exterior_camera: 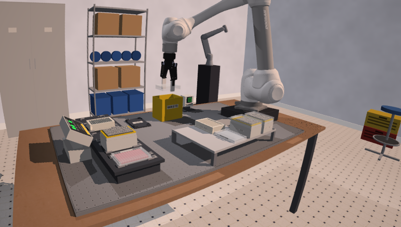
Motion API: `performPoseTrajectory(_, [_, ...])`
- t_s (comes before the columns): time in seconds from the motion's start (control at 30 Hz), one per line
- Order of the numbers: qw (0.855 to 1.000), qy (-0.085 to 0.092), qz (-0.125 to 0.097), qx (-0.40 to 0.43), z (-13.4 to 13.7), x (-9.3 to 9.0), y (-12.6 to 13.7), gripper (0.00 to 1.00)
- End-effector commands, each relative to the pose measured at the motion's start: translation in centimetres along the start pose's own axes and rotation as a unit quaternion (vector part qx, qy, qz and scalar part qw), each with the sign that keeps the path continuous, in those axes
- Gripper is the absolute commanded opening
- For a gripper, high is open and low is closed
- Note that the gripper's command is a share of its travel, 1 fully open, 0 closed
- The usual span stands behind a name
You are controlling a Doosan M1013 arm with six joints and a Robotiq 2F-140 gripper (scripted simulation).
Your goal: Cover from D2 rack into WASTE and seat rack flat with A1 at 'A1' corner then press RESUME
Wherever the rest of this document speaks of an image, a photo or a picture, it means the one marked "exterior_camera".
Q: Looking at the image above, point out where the yellow waste bin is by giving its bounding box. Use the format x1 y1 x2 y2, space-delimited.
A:
152 94 183 122

